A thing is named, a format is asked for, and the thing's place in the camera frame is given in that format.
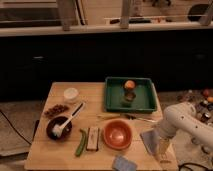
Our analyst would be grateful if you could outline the small dark cup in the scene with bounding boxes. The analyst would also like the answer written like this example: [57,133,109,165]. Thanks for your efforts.
[124,91,136,102]

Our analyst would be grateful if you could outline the black cable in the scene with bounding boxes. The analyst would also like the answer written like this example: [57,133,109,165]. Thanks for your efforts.
[0,109,33,147]

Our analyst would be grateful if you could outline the green plastic tray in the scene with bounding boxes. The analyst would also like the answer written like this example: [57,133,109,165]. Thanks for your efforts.
[104,77,157,114]

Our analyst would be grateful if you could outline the wooden block brush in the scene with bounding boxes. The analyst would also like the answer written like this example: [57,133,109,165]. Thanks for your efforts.
[86,126,99,151]

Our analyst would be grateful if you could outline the blue sponge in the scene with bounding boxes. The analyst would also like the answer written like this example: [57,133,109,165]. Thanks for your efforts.
[112,156,137,171]

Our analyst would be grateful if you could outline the blue towel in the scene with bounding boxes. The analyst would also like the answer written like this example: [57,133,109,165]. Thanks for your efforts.
[140,129,159,155]

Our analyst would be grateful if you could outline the dark brown bowl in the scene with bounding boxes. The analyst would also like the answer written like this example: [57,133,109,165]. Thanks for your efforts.
[46,116,72,140]

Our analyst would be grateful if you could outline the orange fruit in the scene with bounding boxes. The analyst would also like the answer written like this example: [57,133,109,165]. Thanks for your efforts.
[124,80,135,90]

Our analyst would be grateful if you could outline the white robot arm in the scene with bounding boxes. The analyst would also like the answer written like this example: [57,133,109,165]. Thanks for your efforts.
[155,102,213,151]

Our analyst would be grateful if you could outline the white small bowl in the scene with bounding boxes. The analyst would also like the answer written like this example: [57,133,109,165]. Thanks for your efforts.
[63,88,79,103]

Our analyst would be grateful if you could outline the green pepper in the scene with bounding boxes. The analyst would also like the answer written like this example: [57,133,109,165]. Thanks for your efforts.
[75,129,87,157]

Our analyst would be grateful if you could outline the red bowl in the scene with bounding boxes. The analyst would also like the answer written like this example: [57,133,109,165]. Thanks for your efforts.
[102,120,133,150]

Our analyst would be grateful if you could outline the pile of brown nuts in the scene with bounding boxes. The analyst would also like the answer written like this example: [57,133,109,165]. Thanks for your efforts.
[44,104,69,118]

